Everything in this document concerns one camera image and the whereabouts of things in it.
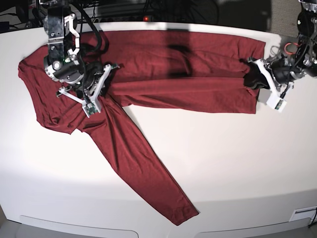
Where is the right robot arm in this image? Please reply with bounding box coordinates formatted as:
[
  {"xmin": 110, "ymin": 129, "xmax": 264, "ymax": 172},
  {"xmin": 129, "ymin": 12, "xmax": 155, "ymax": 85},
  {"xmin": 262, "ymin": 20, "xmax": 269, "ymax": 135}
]
[{"xmin": 39, "ymin": 0, "xmax": 120, "ymax": 117}]

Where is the dark red long-sleeve shirt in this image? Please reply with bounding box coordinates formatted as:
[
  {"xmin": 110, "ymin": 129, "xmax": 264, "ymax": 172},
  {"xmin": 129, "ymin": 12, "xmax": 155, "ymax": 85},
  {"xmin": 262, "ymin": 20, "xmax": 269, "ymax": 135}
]
[{"xmin": 18, "ymin": 31, "xmax": 265, "ymax": 225}]

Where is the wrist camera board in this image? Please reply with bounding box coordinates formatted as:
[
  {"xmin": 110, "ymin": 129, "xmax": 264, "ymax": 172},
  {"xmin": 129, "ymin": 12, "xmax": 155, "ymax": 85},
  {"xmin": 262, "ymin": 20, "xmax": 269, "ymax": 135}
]
[
  {"xmin": 274, "ymin": 99, "xmax": 287, "ymax": 113},
  {"xmin": 82, "ymin": 103, "xmax": 99, "ymax": 118}
]

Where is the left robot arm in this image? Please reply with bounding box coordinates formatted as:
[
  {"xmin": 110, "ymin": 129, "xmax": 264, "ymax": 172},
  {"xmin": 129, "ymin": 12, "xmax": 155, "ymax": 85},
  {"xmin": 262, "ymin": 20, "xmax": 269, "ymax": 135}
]
[{"xmin": 244, "ymin": 0, "xmax": 317, "ymax": 112}]

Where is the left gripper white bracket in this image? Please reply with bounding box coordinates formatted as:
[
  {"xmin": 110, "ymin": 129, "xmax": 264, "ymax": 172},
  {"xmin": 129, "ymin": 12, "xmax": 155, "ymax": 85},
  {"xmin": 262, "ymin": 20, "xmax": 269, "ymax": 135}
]
[{"xmin": 244, "ymin": 58, "xmax": 294, "ymax": 109}]

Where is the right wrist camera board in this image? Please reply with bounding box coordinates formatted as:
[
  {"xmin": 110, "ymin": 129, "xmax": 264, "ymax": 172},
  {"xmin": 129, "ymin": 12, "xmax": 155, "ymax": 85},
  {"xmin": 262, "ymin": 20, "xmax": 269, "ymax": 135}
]
[{"xmin": 82, "ymin": 103, "xmax": 99, "ymax": 118}]

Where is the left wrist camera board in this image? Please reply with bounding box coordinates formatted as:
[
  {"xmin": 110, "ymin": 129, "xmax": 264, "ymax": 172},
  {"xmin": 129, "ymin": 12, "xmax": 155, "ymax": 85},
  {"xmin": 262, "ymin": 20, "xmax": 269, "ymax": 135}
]
[{"xmin": 274, "ymin": 99, "xmax": 287, "ymax": 113}]

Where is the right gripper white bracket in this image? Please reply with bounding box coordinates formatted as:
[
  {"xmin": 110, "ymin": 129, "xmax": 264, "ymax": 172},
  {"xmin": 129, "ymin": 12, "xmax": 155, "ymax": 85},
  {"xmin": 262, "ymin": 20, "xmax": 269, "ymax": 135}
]
[{"xmin": 56, "ymin": 63, "xmax": 119, "ymax": 112}]

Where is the black power strip red light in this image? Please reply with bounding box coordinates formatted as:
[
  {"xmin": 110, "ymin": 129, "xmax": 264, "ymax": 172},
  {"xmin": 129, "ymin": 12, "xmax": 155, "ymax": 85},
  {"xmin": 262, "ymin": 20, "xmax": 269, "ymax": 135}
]
[{"xmin": 96, "ymin": 15, "xmax": 154, "ymax": 22}]

